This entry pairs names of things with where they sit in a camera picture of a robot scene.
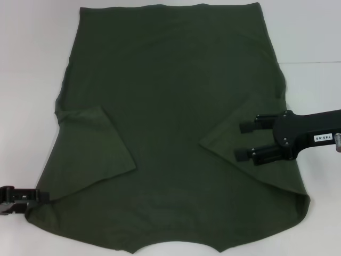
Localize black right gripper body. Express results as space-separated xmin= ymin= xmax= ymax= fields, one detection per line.
xmin=274 ymin=109 xmax=341 ymax=161

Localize dark green shirt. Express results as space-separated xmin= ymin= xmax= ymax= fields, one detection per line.
xmin=23 ymin=2 xmax=311 ymax=253

